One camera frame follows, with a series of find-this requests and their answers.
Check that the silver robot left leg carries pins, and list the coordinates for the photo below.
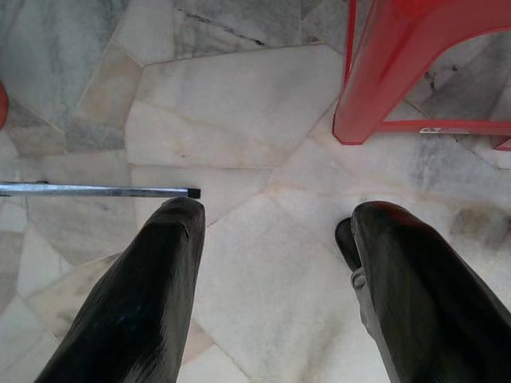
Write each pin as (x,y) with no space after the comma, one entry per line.
(345,243)

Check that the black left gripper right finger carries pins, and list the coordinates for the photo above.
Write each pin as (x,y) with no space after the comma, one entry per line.
(431,311)

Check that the red plastic bin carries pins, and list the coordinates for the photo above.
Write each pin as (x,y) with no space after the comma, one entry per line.
(2,103)

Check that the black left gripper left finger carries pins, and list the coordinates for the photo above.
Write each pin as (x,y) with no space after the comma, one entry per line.
(131,319)

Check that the steel clothes rack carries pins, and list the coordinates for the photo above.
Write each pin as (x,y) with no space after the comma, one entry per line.
(100,192)

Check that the red plastic stool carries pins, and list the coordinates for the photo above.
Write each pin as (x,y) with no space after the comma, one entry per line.
(383,60)

